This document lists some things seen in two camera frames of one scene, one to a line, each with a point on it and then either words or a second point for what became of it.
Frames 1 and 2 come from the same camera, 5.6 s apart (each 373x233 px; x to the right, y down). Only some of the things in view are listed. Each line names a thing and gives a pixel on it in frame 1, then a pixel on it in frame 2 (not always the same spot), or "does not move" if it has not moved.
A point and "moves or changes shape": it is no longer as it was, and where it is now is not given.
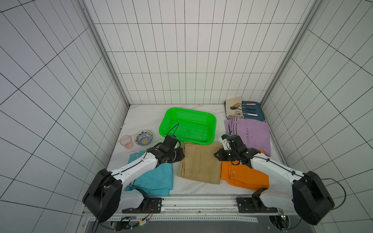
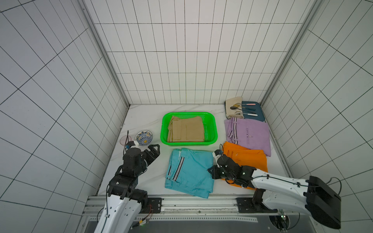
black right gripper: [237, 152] → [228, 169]
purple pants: [254, 133] does not move
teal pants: [135, 156] moves or changes shape
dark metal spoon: [234, 108] does not move
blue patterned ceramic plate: [144, 137] does not move
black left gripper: [180, 156] → [154, 152]
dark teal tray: [258, 111] does not move
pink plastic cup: [126, 140] does not move
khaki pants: [199, 163] → [189, 129]
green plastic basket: [189, 126] does not move
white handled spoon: [239, 112] does not move
